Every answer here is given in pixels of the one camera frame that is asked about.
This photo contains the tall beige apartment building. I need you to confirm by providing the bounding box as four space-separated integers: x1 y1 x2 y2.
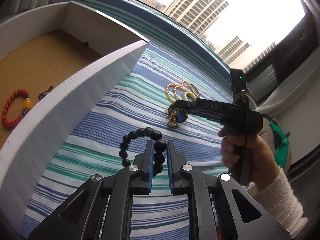
164 0 229 38

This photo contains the thin twisted bangle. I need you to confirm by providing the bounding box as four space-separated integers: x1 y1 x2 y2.
184 80 201 98

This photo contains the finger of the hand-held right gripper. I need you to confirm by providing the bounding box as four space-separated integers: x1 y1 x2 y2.
172 99 198 111
174 109 201 125

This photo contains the gold chain necklace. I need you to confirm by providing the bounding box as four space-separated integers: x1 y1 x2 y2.
165 80 192 128

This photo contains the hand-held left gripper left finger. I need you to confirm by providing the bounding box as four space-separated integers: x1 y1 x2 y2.
27 139 154 240

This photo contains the dark window frame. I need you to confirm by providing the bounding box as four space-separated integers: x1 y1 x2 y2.
244 0 320 100

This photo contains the black bead bracelet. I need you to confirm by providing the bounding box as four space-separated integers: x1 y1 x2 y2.
119 127 167 177

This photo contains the person's right hand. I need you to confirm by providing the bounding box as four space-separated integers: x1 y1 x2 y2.
218 127 281 192

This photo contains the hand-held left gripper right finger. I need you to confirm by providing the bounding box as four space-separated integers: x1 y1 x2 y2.
166 139 293 240

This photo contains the white cardboard box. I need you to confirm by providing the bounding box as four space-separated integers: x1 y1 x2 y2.
0 0 151 232

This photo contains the person's right forearm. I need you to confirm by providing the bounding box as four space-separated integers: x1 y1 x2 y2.
250 167 309 233

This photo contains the blue green striped bedsheet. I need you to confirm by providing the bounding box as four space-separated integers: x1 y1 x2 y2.
21 0 253 240

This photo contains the red bead bracelet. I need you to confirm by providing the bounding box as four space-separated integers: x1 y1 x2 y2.
2 89 32 130

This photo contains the brown bead bracelet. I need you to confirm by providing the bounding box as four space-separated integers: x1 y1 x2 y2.
38 86 54 101

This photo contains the green cloth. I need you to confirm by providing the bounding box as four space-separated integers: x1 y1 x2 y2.
269 119 292 168

